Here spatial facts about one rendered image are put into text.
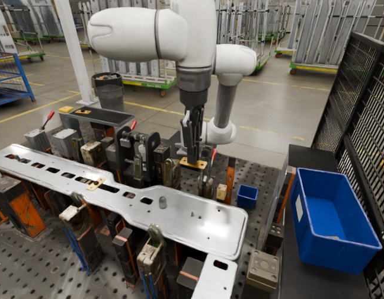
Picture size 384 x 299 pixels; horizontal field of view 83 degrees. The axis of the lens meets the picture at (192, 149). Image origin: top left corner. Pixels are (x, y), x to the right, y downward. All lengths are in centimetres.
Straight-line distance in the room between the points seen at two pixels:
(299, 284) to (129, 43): 75
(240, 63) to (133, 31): 63
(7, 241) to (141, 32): 123
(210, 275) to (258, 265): 14
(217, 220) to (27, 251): 94
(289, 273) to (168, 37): 70
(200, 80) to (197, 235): 52
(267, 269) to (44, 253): 101
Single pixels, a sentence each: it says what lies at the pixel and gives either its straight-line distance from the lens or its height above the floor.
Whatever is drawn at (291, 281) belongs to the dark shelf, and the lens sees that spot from 76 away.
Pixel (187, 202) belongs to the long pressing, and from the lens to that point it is 91.
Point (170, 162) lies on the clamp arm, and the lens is 96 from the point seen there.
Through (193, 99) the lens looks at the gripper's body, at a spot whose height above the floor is 147.
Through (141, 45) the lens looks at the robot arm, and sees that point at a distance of 53.
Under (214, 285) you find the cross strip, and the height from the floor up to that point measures 100.
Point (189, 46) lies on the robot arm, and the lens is 51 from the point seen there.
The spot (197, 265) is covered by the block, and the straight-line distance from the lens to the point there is 78.
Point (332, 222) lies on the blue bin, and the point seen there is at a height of 103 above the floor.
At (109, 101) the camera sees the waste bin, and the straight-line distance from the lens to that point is 399.
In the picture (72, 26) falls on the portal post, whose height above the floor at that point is 139.
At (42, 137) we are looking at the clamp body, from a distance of 156.
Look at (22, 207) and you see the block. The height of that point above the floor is 91.
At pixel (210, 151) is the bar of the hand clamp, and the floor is 120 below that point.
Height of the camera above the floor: 167
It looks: 33 degrees down
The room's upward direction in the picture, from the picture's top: straight up
